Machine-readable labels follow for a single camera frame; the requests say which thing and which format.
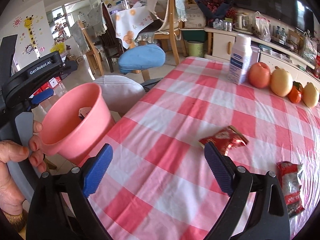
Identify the orange persimmon front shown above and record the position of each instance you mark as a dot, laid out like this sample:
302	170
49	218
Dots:
295	95

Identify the red apple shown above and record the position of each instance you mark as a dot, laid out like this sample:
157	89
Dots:
259	75

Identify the orange persimmon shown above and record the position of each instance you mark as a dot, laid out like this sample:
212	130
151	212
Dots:
295	95
298	86

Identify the white tv cabinet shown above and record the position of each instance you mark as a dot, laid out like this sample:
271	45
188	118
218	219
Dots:
220	45

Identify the wooden chair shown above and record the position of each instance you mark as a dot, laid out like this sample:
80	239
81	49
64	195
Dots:
167	28

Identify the green waste bin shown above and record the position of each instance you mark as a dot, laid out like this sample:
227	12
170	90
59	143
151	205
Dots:
196	48

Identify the red silver snack packet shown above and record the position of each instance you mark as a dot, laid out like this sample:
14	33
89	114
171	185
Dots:
290	182

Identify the giraffe wall sticker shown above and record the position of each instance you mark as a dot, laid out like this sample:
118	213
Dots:
33	45

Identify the blue cushioned stool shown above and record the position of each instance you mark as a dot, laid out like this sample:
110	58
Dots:
141	58

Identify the yellow sleeve forearm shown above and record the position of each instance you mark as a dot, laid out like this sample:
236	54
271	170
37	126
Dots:
19	222

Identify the dark flower bouquet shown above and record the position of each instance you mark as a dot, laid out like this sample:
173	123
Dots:
217	9

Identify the yellow pear right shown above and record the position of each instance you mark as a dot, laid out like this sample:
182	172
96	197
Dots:
310	95

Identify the orange persimmon back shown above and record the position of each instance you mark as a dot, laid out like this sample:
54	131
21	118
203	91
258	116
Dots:
298	86

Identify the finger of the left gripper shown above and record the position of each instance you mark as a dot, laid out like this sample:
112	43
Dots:
42	96

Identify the person's left hand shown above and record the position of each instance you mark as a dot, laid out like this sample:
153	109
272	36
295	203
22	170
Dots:
11	197

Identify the red gift boxes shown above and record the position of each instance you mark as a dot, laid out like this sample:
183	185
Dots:
52	83

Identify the pink plastic bucket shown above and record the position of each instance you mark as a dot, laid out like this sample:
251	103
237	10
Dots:
75	123

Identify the cream electric kettle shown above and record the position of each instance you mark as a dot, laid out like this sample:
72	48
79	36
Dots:
242	24

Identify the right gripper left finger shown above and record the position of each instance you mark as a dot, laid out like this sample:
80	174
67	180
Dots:
79	183

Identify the pink checkered tablecloth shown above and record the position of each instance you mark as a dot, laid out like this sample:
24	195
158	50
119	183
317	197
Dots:
159	185

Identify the red crumpled candy wrapper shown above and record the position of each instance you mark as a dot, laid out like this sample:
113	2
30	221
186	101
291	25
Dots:
226	139

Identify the yellow pear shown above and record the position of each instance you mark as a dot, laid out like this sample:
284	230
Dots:
310	95
281	82

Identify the black television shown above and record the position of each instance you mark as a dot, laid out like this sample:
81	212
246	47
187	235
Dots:
297	13

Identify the pink storage box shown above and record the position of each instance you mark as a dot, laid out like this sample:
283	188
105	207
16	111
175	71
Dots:
255	53

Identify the white cushioned chair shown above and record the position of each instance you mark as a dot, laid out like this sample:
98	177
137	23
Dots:
119	92

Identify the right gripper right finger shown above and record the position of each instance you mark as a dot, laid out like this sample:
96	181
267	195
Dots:
232	180

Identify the white blue milk bottle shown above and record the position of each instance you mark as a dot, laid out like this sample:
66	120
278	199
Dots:
240	59

